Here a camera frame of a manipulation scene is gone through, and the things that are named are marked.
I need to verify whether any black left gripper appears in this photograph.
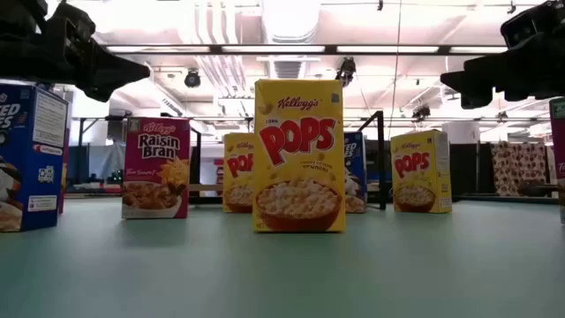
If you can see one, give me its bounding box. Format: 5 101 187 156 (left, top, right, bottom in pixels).
0 39 151 103

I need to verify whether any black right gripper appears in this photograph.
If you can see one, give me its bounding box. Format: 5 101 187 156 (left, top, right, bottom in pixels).
440 33 565 110

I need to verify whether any magenta Raisin Bran cereal box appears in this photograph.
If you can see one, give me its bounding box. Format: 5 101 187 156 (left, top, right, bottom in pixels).
548 96 565 224
121 116 192 220
58 127 71 216

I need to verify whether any yellow Corn Pops cereal box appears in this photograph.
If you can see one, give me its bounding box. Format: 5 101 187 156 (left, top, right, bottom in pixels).
389 129 454 215
222 132 256 215
252 78 347 234

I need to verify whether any blue Frosted Flakes cereal box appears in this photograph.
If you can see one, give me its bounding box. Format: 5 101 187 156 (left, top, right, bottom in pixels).
0 81 70 234
343 131 368 215

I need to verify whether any black ceiling spotlight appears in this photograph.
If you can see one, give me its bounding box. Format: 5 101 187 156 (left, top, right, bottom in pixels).
184 69 202 89
334 56 357 88
411 103 432 123

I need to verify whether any black room partition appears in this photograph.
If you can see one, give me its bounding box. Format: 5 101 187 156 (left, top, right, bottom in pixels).
448 143 492 196

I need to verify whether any brown patterned fabric screen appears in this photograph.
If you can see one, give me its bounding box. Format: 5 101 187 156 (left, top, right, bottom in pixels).
490 140 548 198

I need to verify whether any green table mat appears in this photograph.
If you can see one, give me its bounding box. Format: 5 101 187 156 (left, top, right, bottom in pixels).
0 196 565 318

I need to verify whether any black background workstation frame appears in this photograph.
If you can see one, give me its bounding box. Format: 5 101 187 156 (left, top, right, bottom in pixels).
72 114 129 147

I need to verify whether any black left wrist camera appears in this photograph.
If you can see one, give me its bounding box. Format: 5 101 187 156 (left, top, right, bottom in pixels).
46 2 96 43

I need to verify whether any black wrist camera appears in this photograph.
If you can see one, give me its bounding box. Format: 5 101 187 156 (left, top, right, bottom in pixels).
501 0 565 48
46 2 96 43

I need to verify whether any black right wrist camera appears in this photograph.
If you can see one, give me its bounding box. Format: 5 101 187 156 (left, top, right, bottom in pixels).
501 0 565 48

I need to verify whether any black table frame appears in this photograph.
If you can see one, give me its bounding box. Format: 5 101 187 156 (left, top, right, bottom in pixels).
65 193 560 205

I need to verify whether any black overhead frame rail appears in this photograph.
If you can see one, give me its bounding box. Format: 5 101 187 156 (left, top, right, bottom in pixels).
99 43 509 57

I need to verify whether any wooden shelf with black frame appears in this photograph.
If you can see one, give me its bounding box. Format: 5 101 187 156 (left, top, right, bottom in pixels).
159 110 388 211

